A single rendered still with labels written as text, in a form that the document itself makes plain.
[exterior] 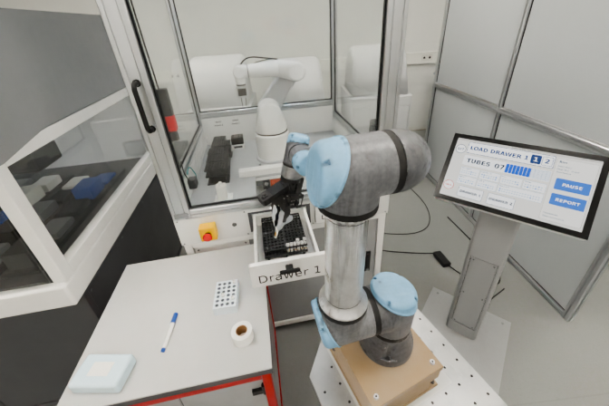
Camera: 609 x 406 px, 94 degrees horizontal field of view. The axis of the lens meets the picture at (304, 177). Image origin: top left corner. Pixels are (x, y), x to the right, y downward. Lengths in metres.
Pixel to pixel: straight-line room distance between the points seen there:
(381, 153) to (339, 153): 0.07
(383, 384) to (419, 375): 0.10
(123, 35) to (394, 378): 1.28
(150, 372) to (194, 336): 0.15
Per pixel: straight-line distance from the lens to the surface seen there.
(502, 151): 1.44
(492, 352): 2.09
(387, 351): 0.90
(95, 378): 1.19
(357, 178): 0.45
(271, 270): 1.10
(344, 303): 0.68
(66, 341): 1.77
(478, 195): 1.39
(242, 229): 1.39
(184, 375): 1.11
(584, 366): 2.33
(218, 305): 1.17
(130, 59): 1.17
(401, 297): 0.77
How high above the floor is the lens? 1.68
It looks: 29 degrees down
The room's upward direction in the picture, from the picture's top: 4 degrees counter-clockwise
